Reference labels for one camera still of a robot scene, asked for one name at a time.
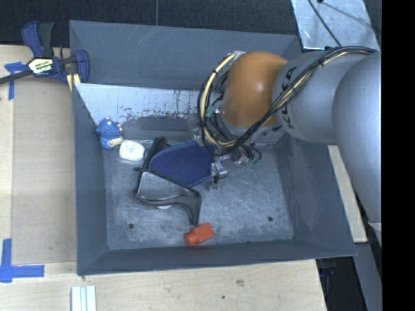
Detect red plastic block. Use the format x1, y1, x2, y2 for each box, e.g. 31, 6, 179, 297
183, 222, 216, 247

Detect black-framed blue sunglasses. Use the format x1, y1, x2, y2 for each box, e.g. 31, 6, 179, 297
133, 136, 217, 226

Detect grey metal bin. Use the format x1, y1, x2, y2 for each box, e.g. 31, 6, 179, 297
68, 19, 358, 277

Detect white rounded packet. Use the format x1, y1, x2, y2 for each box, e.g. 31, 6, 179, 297
118, 139, 146, 162

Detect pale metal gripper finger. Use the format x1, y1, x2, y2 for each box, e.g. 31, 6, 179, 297
211, 161, 229, 184

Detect blue toy animal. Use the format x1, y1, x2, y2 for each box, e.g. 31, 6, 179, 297
95, 117, 125, 151

